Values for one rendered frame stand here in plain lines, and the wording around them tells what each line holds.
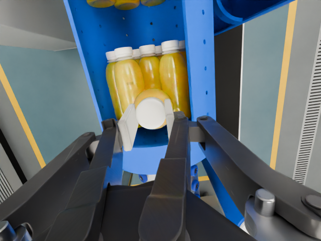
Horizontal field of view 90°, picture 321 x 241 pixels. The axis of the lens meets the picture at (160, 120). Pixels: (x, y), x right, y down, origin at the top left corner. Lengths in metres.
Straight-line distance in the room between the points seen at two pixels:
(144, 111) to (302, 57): 1.83
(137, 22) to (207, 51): 0.28
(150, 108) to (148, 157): 0.13
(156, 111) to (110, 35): 0.34
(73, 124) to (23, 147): 0.61
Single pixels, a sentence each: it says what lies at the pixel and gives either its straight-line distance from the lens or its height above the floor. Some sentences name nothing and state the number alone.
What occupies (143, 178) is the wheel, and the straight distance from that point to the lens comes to 0.66.
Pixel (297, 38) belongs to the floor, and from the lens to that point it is 1.91.
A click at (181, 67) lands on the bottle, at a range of 0.37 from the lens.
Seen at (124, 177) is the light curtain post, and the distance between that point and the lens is 1.29.
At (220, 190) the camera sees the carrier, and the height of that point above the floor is 0.83.
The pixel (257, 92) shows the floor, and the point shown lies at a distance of 1.78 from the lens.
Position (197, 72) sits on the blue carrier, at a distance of 0.29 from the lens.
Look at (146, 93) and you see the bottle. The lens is 0.24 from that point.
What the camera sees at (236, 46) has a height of 0.15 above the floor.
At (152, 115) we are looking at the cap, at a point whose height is 1.30.
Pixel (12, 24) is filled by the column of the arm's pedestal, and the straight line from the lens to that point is 0.94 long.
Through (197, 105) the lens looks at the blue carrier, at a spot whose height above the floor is 1.21.
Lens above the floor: 1.49
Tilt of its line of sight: 70 degrees down
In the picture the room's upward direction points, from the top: 177 degrees clockwise
